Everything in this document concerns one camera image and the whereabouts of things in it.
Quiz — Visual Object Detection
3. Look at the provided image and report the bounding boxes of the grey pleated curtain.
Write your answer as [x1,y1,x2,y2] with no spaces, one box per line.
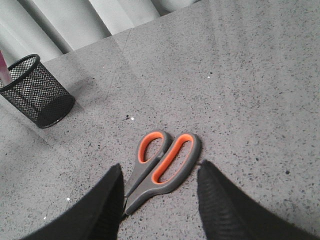
[0,0,194,65]

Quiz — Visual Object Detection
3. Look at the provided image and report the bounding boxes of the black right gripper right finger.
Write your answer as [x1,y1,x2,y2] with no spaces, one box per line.
[197,160,317,240]

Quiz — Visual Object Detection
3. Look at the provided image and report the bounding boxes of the grey orange handled scissors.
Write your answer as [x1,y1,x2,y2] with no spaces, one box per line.
[122,129,202,218]

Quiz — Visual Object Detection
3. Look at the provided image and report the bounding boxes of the pink highlighter pen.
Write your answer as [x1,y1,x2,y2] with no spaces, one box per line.
[0,51,13,86]

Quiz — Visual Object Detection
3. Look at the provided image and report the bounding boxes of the black mesh pen cup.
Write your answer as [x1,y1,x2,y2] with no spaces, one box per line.
[0,54,75,129]

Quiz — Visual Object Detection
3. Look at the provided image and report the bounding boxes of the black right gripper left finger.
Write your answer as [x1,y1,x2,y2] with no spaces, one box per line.
[23,164,124,240]

